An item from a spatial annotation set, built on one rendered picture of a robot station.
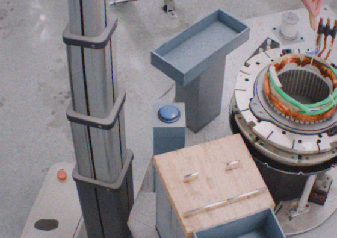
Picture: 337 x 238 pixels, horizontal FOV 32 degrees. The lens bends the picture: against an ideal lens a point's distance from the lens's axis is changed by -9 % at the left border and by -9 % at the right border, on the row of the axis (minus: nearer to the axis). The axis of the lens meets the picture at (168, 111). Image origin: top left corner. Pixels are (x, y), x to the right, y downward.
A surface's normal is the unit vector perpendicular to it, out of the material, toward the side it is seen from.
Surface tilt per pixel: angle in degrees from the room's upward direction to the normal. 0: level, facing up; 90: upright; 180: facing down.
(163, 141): 90
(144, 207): 0
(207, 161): 0
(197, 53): 0
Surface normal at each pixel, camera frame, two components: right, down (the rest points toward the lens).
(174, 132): 0.02, 0.74
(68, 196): 0.02, -0.67
